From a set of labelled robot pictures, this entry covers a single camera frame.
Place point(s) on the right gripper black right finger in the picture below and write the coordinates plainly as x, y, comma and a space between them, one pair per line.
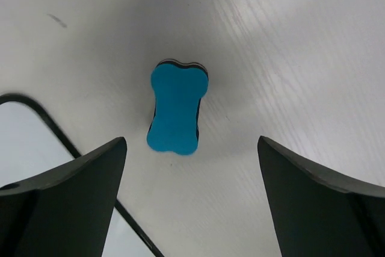
318, 211

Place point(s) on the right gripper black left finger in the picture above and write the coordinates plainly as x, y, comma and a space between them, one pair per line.
65, 211

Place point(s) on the white whiteboard black rim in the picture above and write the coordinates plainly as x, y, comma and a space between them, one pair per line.
32, 143

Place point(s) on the blue whiteboard eraser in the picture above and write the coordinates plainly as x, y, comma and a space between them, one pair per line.
178, 90

